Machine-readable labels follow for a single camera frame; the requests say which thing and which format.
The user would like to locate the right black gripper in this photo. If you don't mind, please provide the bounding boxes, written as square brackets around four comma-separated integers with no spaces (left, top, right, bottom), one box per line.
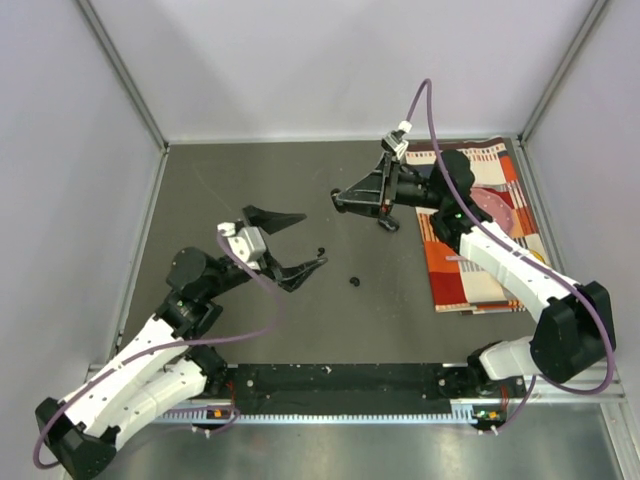
[337,154,445,220]

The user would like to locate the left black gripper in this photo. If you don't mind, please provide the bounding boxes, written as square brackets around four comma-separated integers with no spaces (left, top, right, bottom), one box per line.
[204,207,326,299]

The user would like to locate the glossy black charging case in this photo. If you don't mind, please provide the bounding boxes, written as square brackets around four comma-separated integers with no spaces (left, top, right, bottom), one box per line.
[330,188,344,213]

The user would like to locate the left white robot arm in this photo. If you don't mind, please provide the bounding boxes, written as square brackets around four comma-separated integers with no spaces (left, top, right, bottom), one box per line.
[32,205,326,479]

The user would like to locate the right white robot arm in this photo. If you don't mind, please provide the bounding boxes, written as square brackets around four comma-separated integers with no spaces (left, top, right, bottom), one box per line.
[330,149,616,396]

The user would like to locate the pink dotted plate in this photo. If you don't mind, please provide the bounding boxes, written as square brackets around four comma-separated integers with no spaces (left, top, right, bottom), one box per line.
[471,187,515,234]

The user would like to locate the orange patterned cloth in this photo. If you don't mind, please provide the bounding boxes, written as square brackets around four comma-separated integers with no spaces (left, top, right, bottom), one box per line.
[416,137,550,314]

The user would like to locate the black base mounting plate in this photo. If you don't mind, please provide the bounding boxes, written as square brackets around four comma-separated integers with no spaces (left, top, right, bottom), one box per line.
[227,363,525,415]

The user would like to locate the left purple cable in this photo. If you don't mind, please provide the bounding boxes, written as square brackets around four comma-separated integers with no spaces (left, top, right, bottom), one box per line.
[32,234,286,469]

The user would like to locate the purple cable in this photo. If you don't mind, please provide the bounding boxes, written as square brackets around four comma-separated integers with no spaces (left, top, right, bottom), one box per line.
[32,234,286,469]
[409,78,619,434]

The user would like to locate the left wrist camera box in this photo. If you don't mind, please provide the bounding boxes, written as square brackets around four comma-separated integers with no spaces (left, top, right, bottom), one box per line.
[217,221,267,271]

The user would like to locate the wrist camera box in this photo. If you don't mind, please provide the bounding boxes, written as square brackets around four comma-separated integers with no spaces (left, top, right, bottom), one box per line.
[381,120,412,163]
[217,221,267,271]

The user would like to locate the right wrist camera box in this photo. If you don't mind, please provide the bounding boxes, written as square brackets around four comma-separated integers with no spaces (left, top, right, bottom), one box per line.
[381,120,412,163]

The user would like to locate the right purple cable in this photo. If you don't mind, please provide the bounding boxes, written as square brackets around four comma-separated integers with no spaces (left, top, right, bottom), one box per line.
[409,78,619,434]

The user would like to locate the aluminium frame rail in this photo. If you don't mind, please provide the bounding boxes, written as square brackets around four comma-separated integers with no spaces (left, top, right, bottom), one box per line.
[64,362,629,480]

